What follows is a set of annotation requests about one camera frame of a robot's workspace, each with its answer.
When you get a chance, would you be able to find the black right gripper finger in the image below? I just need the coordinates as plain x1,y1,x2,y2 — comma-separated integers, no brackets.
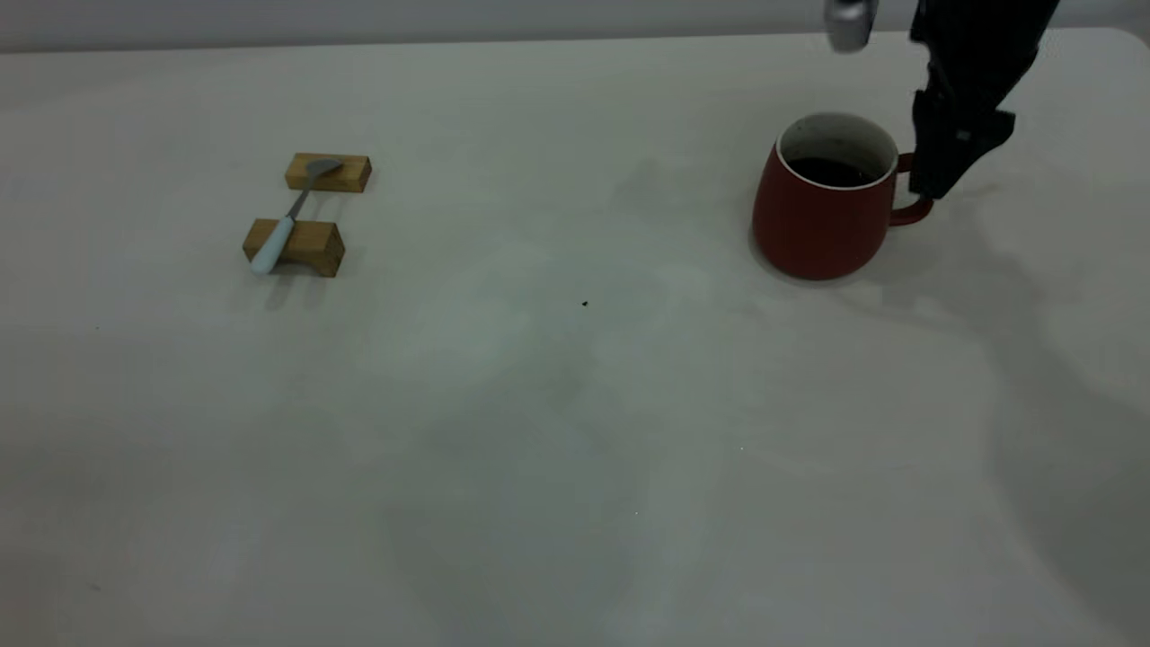
909,90,959,200
939,111,1017,199

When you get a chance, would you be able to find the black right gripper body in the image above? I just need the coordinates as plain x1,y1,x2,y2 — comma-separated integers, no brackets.
910,0,1061,116

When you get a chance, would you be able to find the red ceramic cup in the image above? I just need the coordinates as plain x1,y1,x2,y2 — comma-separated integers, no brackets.
752,112,935,281

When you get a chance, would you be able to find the spoon with white handle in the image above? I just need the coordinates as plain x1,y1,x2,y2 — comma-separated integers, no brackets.
250,159,345,276

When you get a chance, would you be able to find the flat rectangular wooden block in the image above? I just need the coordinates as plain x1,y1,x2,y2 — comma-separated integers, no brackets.
286,153,373,194

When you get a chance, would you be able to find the thick wooden block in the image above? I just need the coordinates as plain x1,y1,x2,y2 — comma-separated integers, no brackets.
243,218,347,279

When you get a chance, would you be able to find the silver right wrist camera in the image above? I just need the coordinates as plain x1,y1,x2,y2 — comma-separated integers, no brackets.
825,0,880,52

